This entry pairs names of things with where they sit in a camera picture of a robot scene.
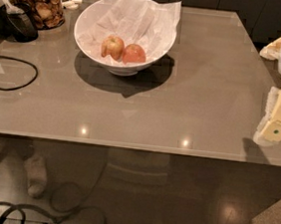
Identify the white ceramic bowl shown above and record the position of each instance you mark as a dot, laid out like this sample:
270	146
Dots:
90	22

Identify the black scoop with handle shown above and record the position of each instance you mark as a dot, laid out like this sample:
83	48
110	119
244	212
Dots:
22	28

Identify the yellow red apple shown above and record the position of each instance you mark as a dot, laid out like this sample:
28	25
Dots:
113	46

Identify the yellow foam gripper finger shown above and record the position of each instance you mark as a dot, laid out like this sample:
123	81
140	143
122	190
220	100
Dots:
272	50
269	128

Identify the small white items on table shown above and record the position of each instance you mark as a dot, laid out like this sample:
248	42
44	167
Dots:
71	4

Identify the right white shoe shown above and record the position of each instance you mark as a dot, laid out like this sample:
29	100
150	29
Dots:
35	168

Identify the white paper liner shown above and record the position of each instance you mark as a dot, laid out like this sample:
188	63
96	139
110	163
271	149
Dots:
136	20

